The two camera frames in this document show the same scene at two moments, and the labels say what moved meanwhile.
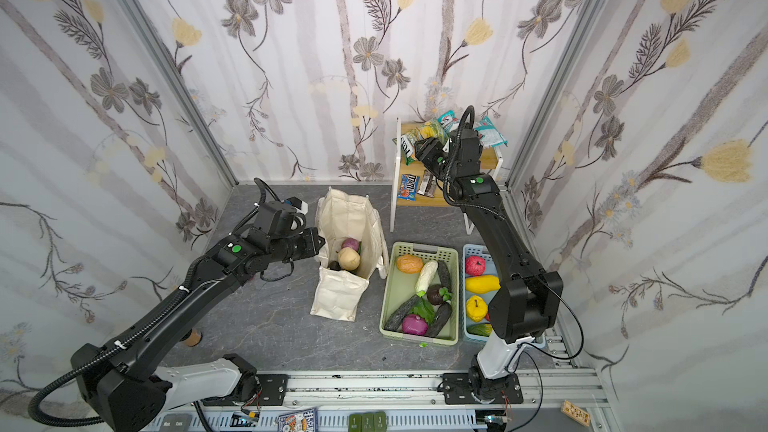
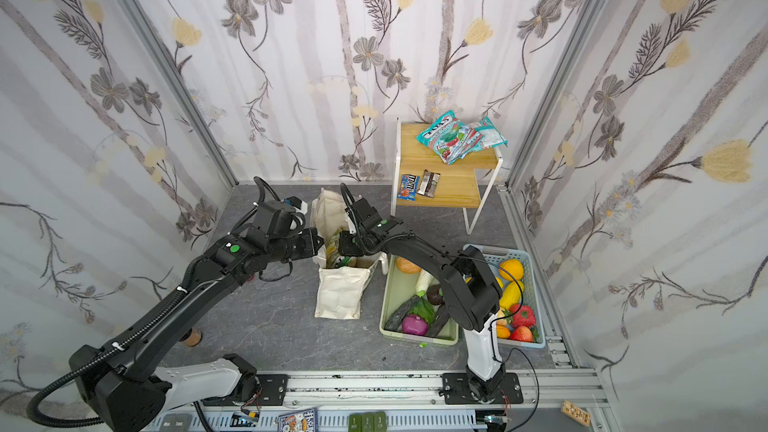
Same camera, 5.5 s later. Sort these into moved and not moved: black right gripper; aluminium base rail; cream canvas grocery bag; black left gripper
Moved: black right gripper
Not moved: aluminium base rail; cream canvas grocery bag; black left gripper
